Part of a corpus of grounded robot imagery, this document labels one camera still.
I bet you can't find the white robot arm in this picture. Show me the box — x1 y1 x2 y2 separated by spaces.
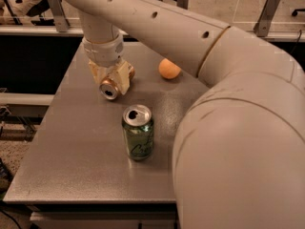
66 0 305 229

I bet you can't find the orange fruit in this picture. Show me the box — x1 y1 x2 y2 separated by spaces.
158 59 181 80

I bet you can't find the orange soda can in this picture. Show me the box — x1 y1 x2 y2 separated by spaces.
99 68 123 100

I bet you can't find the left metal rail bracket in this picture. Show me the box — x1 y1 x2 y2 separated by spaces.
47 0 70 32

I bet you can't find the seated person in background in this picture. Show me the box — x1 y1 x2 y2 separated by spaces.
0 0 51 27

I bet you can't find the green soda can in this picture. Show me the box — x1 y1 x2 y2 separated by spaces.
122 104 154 160

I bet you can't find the right metal rail bracket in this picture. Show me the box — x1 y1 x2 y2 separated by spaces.
254 0 281 37

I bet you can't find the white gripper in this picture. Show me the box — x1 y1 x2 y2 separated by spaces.
83 34 133 94

